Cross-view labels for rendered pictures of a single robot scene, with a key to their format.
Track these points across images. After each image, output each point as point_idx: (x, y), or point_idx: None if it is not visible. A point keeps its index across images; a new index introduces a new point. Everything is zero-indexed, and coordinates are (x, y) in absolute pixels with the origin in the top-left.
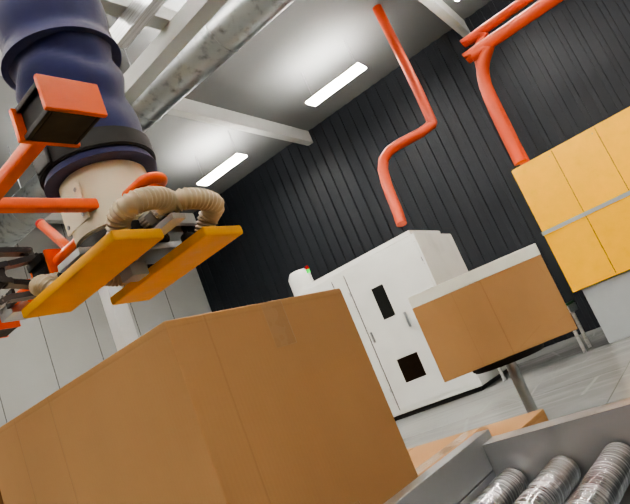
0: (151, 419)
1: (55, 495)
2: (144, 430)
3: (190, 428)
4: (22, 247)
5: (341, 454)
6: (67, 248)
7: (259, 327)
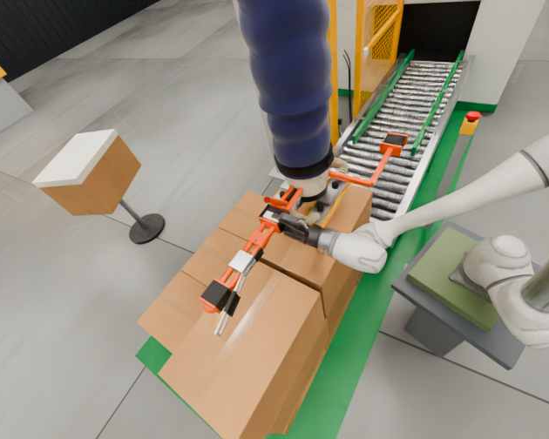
0: (365, 215)
1: (341, 266)
2: (363, 219)
3: (369, 210)
4: (286, 213)
5: None
6: (295, 200)
7: None
